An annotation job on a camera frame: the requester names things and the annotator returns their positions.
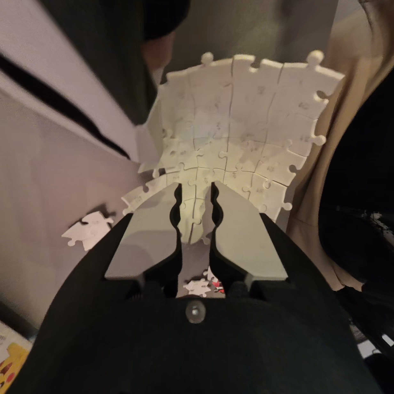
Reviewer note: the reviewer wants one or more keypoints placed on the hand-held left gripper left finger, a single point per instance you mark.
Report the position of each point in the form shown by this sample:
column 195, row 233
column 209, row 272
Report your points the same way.
column 141, row 243

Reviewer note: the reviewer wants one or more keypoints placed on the white loose puzzle piece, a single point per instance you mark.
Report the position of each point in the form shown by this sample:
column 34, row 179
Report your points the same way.
column 89, row 229
column 197, row 287

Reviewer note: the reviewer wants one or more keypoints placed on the beige cloth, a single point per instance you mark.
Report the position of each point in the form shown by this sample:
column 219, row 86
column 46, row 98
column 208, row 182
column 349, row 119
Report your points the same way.
column 320, row 184

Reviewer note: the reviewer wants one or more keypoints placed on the yellow printed puzzle box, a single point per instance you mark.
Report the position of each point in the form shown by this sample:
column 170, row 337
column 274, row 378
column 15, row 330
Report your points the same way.
column 10, row 363

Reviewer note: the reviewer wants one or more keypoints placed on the black garment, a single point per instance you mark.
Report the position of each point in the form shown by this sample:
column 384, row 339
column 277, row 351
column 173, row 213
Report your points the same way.
column 360, row 169

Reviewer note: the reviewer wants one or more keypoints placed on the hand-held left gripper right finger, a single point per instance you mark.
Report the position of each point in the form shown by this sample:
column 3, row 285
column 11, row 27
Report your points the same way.
column 247, row 243

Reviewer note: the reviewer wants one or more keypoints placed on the red printed puzzle piece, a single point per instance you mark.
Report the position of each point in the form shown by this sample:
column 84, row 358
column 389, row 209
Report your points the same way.
column 218, row 284

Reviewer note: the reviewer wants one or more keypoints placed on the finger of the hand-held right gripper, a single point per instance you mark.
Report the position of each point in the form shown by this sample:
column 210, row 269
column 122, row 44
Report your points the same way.
column 46, row 101
column 77, row 70

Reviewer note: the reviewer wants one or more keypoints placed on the white partly built puzzle ball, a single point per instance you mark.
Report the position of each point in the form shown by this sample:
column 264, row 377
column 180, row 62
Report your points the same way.
column 243, row 129

